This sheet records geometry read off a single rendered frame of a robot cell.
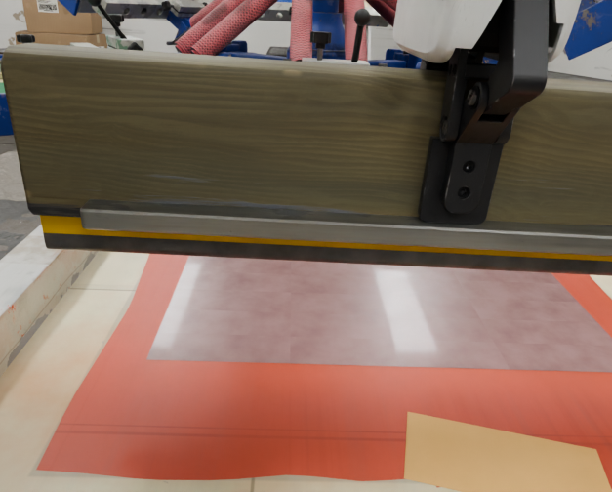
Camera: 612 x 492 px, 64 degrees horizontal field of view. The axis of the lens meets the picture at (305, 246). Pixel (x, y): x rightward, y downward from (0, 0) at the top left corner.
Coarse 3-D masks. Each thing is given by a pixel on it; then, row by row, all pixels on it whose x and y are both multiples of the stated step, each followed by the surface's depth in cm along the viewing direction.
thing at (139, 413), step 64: (192, 256) 46; (128, 320) 36; (192, 320) 37; (256, 320) 37; (320, 320) 38; (384, 320) 38; (128, 384) 30; (192, 384) 31; (256, 384) 31; (320, 384) 31; (384, 384) 32; (64, 448) 26; (128, 448) 26; (192, 448) 26; (256, 448) 27; (320, 448) 27; (384, 448) 27
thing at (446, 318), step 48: (384, 288) 42; (432, 288) 43; (480, 288) 43; (528, 288) 44; (576, 288) 44; (432, 336) 36; (480, 336) 37; (528, 336) 37; (576, 336) 37; (432, 384) 32; (480, 384) 32; (528, 384) 32; (576, 384) 33; (528, 432) 29; (576, 432) 29
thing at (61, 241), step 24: (48, 240) 25; (72, 240) 25; (96, 240) 25; (120, 240) 25; (144, 240) 25; (168, 240) 25; (192, 240) 25; (384, 264) 26; (408, 264) 26; (432, 264) 26; (456, 264) 26; (480, 264) 26; (504, 264) 26; (528, 264) 26; (552, 264) 26; (576, 264) 27; (600, 264) 27
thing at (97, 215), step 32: (96, 224) 22; (128, 224) 22; (160, 224) 22; (192, 224) 22; (224, 224) 23; (256, 224) 23; (288, 224) 23; (320, 224) 23; (352, 224) 23; (384, 224) 23; (416, 224) 23; (448, 224) 23; (480, 224) 24; (512, 224) 24; (544, 224) 24
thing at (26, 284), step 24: (24, 240) 39; (0, 264) 36; (24, 264) 36; (48, 264) 36; (72, 264) 40; (0, 288) 33; (24, 288) 33; (48, 288) 36; (0, 312) 31; (24, 312) 33; (48, 312) 36; (0, 336) 30; (24, 336) 33; (0, 360) 30
